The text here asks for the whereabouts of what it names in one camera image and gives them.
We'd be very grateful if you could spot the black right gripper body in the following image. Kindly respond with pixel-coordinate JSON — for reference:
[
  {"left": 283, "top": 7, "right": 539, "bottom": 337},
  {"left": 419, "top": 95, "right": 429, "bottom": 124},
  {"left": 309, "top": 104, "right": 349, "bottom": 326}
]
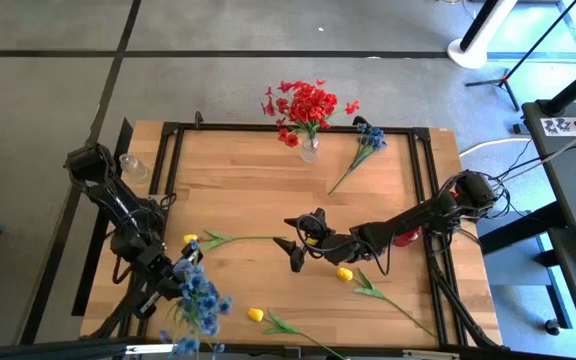
[{"left": 289, "top": 208, "right": 364, "bottom": 275}]

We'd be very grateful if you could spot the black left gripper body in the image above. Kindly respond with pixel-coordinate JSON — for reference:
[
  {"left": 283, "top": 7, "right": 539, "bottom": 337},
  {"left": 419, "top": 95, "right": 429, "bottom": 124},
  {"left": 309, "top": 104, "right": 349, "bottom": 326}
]
[{"left": 130, "top": 242, "right": 204, "bottom": 321}]

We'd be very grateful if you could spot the yellow artificial tulip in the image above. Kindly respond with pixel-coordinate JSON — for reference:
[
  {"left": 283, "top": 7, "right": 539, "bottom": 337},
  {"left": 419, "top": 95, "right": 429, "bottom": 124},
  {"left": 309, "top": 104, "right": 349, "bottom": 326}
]
[
  {"left": 246, "top": 306, "right": 344, "bottom": 360},
  {"left": 336, "top": 266, "right": 438, "bottom": 339},
  {"left": 182, "top": 228, "right": 285, "bottom": 254}
]

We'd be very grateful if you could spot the red artificial flower bunch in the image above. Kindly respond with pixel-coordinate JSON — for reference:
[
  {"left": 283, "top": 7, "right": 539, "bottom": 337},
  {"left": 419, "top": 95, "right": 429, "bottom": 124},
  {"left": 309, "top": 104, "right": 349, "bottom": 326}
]
[
  {"left": 260, "top": 85, "right": 302, "bottom": 149},
  {"left": 275, "top": 78, "right": 362, "bottom": 142}
]

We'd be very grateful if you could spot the clear glass vase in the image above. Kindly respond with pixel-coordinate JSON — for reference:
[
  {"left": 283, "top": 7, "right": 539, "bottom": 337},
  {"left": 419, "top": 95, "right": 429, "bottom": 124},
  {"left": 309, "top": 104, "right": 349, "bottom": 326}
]
[{"left": 301, "top": 135, "right": 321, "bottom": 164}]

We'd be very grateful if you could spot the red vase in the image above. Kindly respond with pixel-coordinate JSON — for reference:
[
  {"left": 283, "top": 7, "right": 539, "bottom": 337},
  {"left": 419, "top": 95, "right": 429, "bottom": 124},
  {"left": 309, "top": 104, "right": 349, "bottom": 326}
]
[{"left": 392, "top": 228, "right": 422, "bottom": 248}]

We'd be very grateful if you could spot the black side panel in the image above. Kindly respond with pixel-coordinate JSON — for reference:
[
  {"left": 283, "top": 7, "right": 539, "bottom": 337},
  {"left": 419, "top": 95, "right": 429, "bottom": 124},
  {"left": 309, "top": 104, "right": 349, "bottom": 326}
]
[{"left": 71, "top": 117, "right": 134, "bottom": 318}]

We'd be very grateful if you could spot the clear glass bottle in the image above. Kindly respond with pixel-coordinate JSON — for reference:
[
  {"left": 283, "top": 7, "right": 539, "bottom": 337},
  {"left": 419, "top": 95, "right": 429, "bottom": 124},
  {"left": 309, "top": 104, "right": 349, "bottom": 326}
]
[{"left": 118, "top": 152, "right": 150, "bottom": 184}]

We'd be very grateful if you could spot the black horizontal bar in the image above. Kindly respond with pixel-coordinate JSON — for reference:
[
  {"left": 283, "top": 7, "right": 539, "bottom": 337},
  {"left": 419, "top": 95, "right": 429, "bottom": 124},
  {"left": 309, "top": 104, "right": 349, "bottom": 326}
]
[{"left": 0, "top": 337, "right": 134, "bottom": 360}]

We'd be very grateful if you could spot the floor stand with white base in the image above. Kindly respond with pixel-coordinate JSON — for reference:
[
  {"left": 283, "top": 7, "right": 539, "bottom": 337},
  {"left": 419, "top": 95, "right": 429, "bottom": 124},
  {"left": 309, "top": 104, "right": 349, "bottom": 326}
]
[{"left": 446, "top": 0, "right": 519, "bottom": 70}]

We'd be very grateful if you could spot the black tripod stand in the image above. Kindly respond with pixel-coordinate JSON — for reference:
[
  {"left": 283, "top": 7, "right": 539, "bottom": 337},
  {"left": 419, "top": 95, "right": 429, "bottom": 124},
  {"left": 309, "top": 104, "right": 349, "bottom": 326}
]
[{"left": 464, "top": 0, "right": 576, "bottom": 112}]

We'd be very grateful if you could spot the black side desk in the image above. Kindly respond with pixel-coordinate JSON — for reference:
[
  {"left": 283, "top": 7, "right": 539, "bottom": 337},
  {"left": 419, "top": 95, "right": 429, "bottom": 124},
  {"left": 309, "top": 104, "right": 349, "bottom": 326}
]
[{"left": 477, "top": 98, "right": 576, "bottom": 359}]

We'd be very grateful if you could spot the white marker label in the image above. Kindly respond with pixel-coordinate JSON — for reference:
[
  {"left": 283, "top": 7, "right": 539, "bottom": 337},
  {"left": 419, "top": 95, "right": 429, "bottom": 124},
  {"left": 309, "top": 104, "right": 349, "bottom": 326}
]
[{"left": 539, "top": 115, "right": 576, "bottom": 138}]

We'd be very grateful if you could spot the silver metal bracket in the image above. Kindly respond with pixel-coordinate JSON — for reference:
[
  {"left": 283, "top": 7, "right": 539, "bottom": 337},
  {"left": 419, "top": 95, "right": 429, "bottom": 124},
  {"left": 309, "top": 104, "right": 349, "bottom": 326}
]
[
  {"left": 124, "top": 342, "right": 183, "bottom": 356},
  {"left": 401, "top": 348, "right": 462, "bottom": 360}
]

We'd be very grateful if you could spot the black cable bundle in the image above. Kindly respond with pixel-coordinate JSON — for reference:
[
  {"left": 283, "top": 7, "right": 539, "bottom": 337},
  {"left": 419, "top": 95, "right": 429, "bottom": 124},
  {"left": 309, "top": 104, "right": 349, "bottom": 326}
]
[{"left": 420, "top": 234, "right": 502, "bottom": 350}]

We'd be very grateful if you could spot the white cable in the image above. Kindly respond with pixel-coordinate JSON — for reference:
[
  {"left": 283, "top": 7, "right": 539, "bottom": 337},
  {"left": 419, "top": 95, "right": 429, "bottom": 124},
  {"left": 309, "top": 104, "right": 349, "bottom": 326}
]
[{"left": 457, "top": 135, "right": 527, "bottom": 157}]

